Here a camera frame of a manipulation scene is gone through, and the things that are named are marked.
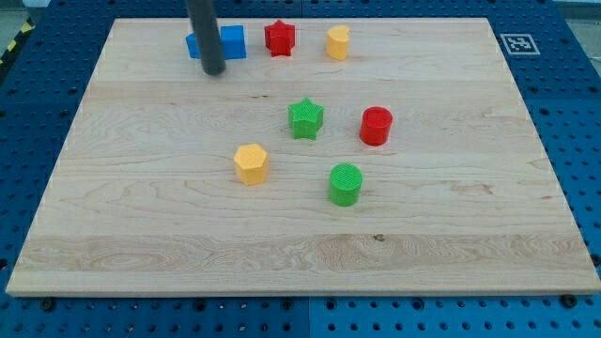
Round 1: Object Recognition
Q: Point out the yellow heart block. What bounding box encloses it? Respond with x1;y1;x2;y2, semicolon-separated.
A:
326;24;350;61

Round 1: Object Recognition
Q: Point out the green cylinder block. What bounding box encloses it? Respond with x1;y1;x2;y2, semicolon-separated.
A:
329;163;362;207

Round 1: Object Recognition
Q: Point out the red cylinder block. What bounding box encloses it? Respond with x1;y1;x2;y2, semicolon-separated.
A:
360;106;393;146

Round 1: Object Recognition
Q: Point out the wooden board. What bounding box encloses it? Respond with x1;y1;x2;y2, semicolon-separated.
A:
7;18;600;298

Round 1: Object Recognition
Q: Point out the red star block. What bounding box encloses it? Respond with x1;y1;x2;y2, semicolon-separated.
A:
264;20;296;57

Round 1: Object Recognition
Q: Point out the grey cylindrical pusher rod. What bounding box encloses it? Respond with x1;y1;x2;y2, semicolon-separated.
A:
186;0;225;76

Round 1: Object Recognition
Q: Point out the white fiducial marker tag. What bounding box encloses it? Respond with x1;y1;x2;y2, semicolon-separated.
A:
501;33;540;55

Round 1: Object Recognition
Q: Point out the yellow hexagon block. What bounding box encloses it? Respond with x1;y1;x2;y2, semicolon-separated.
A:
234;144;270;186

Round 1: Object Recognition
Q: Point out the blue block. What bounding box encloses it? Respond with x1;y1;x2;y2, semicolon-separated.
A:
186;24;247;60

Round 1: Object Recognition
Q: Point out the green star block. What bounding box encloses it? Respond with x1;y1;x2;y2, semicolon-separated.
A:
287;98;324;141

